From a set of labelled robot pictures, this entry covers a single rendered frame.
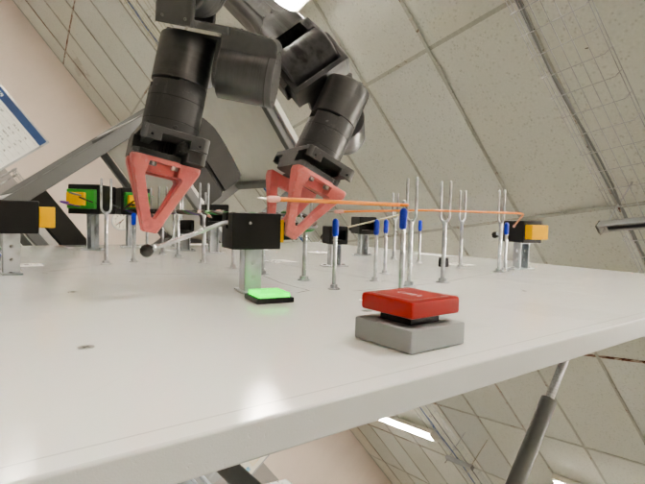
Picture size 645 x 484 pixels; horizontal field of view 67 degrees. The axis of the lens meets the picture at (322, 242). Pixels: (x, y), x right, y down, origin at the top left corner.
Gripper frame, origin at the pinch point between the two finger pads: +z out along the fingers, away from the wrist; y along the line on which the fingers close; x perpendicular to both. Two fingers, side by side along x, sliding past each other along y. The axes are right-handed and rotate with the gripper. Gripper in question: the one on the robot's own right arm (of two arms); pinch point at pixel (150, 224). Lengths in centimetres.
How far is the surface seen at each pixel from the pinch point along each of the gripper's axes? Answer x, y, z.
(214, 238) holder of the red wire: -22, 55, 0
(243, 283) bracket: -11.0, -0.5, 4.5
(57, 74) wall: 55, 780, -193
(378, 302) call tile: -12.4, -24.7, 2.3
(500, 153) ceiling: -214, 163, -85
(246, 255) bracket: -10.5, -0.9, 1.4
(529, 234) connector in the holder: -64, 7, -11
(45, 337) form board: 7.4, -14.6, 9.2
